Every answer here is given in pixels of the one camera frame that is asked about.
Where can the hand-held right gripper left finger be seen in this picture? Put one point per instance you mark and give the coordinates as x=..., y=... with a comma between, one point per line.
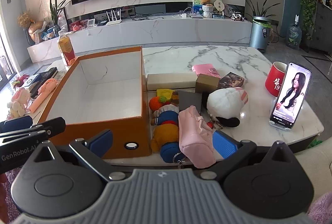
x=99, y=142

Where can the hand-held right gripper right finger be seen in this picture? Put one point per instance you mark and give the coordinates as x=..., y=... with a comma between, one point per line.
x=224, y=143

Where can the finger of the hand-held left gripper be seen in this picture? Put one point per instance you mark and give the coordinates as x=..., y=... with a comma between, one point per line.
x=15, y=122
x=51, y=125

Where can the pink pouch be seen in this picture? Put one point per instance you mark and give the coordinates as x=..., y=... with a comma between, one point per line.
x=194, y=133

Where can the white plush with black ear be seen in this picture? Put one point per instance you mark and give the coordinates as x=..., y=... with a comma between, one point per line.
x=225, y=103

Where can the orange storage box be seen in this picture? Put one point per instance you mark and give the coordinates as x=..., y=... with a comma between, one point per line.
x=98, y=91

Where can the grey box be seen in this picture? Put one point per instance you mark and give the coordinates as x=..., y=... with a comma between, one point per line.
x=189, y=102

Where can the plush doll with blue shirt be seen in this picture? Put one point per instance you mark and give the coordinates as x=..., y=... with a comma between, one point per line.
x=166, y=133

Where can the small brown cardboard box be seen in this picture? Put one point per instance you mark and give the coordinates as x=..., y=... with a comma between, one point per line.
x=206, y=83

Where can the white long case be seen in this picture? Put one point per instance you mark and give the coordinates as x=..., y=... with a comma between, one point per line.
x=171, y=81

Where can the pink and white plush bunny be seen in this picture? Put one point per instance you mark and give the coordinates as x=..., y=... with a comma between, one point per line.
x=18, y=103

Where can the pink pig plush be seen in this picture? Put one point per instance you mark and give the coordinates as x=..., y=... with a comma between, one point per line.
x=42, y=95

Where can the toy with colourful hair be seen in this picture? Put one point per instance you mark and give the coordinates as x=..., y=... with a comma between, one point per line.
x=18, y=81

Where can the white box with circle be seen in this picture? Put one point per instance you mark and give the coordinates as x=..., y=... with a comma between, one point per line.
x=31, y=82

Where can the black remote control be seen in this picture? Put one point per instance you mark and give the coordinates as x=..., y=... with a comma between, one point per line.
x=46, y=74

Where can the clear phone stand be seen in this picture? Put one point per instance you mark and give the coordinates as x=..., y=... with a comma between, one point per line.
x=282, y=128

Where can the dark patterned box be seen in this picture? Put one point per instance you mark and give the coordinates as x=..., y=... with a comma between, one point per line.
x=232, y=79

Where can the orange crochet toy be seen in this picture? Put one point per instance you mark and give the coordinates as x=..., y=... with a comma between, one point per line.
x=155, y=103

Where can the pink wallet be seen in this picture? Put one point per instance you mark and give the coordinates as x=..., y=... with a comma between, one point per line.
x=206, y=70

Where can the red small packet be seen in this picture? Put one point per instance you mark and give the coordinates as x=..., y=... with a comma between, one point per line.
x=66, y=50

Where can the yellow toy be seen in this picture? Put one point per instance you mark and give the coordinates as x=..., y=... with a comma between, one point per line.
x=164, y=92

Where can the red mug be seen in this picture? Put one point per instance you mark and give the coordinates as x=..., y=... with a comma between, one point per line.
x=275, y=81

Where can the smartphone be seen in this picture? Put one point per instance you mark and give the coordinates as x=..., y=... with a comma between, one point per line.
x=291, y=94

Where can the green bag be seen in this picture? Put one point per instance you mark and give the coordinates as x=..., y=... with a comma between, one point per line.
x=316, y=142

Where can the beige sofa cushion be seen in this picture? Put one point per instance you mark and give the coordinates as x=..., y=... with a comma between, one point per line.
x=315, y=161

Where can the golden vase with dried flowers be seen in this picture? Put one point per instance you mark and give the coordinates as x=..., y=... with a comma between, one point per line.
x=35, y=30

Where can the small white desk clock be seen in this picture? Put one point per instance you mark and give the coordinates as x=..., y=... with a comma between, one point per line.
x=91, y=23

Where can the snake plant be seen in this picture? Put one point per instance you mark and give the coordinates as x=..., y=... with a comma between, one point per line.
x=55, y=12

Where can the grey trash can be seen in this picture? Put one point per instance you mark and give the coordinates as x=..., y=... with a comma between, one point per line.
x=259, y=34

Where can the white router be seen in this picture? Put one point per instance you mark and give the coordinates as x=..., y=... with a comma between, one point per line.
x=113, y=22

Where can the white marble television cabinet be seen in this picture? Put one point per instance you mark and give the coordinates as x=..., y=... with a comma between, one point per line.
x=168, y=31

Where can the black and white toy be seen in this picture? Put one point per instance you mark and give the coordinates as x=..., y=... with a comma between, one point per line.
x=238, y=17

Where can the blue water jug with pump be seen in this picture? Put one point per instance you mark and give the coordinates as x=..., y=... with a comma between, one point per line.
x=293, y=35

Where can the decorative plate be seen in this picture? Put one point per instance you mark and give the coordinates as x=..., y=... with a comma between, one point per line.
x=228, y=9

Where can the round fan ornament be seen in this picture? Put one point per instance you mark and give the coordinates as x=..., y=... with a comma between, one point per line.
x=218, y=5

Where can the long-leaf potted plant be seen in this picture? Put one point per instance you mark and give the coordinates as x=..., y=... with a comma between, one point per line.
x=258, y=9

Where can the green and blue painting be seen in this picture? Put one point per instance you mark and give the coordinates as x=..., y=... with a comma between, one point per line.
x=197, y=7

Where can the dark grey cabinet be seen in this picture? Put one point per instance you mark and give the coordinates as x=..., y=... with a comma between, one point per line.
x=323, y=26

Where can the picture frame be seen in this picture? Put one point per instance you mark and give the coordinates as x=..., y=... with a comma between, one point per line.
x=62, y=18

